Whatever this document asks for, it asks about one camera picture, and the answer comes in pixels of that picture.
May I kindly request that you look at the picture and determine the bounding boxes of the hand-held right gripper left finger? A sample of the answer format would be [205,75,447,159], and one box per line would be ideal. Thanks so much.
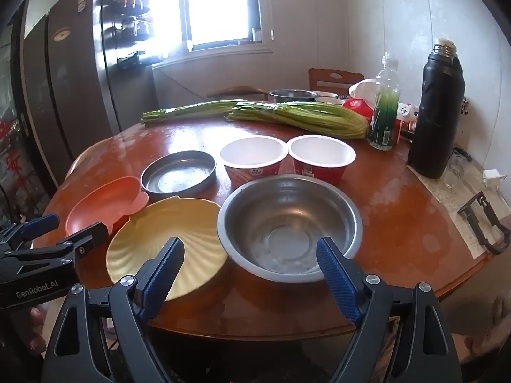
[40,237,185,383]

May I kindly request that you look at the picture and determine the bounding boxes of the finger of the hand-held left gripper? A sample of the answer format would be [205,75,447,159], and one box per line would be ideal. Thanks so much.
[8,222,110,265]
[0,213,60,253]

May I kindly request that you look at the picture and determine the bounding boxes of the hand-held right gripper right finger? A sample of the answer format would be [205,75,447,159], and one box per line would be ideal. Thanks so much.
[315,237,460,383]

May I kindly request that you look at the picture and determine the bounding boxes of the pink plastic plate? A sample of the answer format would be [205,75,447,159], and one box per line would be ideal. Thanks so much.
[65,176,150,237]

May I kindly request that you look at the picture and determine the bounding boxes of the yellow shell-shaped plate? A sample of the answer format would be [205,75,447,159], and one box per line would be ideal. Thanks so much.
[106,195,229,302]

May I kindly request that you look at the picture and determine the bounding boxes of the stainless steel bowl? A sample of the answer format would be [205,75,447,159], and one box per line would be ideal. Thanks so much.
[217,176,364,284]

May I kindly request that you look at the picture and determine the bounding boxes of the round metal pan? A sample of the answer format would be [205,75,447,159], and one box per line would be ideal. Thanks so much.
[141,150,217,199]

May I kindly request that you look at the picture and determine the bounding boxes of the red paper bowl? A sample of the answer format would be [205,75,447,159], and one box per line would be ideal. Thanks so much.
[220,137,288,187]
[288,136,357,184]

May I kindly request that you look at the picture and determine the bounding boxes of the person's left hand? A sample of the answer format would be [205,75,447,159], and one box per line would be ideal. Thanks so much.
[26,305,54,354]

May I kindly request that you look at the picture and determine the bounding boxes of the light wooden chair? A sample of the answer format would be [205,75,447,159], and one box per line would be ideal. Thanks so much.
[64,136,120,180]

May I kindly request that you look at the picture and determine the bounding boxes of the grey refrigerator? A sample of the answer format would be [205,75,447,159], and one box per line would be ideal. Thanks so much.
[20,0,160,192]

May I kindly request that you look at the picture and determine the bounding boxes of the glass cup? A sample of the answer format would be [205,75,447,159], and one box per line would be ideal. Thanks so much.
[443,147,474,190]

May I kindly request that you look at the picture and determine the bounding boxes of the long thin celery bunch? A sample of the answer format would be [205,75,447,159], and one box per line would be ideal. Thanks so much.
[140,99,250,125]

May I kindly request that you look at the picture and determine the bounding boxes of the black clamp holder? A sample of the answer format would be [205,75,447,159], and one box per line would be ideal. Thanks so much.
[457,191,511,256]

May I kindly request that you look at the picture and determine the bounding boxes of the thick celery bunch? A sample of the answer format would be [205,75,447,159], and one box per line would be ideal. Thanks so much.
[225,101,370,139]

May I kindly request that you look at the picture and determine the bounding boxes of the clear bottle with green liquid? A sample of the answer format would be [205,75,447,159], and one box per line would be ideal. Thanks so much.
[367,52,400,151]

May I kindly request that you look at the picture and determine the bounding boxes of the red packet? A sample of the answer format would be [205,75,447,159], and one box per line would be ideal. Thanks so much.
[342,98,376,122]

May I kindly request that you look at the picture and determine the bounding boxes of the white lidded jar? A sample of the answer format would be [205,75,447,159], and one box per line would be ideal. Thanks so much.
[396,103,418,128]

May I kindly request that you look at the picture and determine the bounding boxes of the white charger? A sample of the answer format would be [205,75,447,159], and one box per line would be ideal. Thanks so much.
[482,169,504,187]

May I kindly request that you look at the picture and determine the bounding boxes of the black thermos flask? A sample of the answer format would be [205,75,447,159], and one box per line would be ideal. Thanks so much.
[406,38,467,179]

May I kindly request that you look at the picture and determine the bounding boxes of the steel pot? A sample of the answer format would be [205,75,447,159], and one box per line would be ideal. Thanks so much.
[269,89,318,104]

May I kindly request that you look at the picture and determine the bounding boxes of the white plastic bag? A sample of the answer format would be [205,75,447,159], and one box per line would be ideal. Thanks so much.
[348,79,386,100]

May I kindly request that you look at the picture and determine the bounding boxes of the curved-back wooden chair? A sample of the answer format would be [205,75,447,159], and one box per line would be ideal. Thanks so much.
[207,85,269,102]

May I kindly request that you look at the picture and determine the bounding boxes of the brown chair with cutout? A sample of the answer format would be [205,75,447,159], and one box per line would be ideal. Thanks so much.
[307,68,365,95]

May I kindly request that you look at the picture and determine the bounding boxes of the black storage rack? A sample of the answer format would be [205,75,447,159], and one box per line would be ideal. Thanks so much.
[102,0,154,70]

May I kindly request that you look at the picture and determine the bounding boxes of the window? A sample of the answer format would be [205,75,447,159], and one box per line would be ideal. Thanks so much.
[154,0,276,54]

